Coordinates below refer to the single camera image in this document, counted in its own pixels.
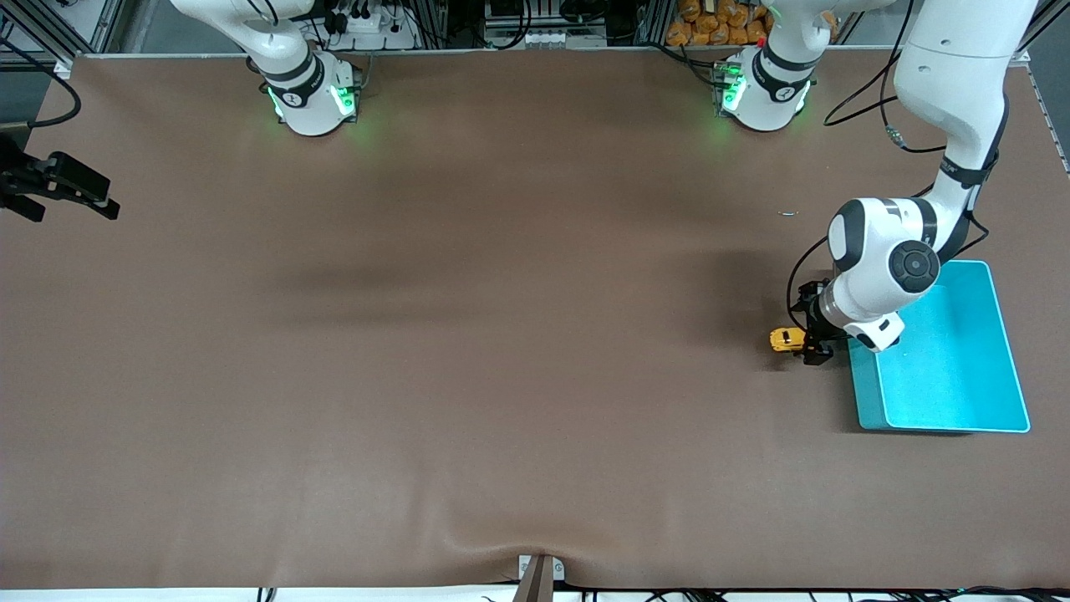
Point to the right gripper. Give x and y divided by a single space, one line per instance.
25 177

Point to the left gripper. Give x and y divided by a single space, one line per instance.
812 318

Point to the yellow toy beetle car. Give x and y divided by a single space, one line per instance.
784 339

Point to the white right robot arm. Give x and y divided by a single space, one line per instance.
305 100

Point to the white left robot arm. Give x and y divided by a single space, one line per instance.
869 242

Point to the turquoise plastic bin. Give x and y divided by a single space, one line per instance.
953 385

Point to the brown table mat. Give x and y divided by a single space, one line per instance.
535 376

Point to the white power strip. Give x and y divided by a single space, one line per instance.
368 25

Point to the orange items pile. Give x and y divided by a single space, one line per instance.
719 25

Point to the white connector block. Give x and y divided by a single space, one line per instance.
543 38

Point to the metal corner bracket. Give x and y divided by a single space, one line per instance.
63 68
1023 58

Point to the metal table clamp bracket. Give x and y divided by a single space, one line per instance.
539 581

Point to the aluminium frame post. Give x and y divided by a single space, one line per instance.
435 21
652 21

